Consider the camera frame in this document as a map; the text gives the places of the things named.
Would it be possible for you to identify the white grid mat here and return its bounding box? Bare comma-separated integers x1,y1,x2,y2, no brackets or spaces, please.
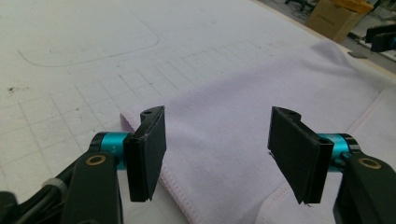
0,0,396,224

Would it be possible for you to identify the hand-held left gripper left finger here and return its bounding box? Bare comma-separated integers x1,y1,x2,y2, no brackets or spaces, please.
92,105,167,203

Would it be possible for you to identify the brown cardboard box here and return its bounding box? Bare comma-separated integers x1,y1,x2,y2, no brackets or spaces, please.
304,0,375,45

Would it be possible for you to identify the pale lilac towel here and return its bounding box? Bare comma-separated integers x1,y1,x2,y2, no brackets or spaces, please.
120,40,396,224

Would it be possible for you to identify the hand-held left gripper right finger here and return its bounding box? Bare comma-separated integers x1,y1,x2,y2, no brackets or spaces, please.
267,105,362,204

